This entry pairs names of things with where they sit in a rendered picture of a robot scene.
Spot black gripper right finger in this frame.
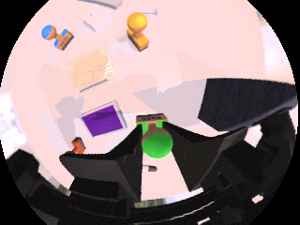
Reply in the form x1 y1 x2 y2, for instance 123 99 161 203
161 121 248 192

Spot purple ink pad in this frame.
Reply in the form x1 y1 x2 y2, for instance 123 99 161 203
79 99 128 139

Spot red rubber stamp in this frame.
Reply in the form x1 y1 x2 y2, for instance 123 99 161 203
65 136 86 154

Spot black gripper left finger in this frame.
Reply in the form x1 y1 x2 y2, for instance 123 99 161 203
59 124 143 203

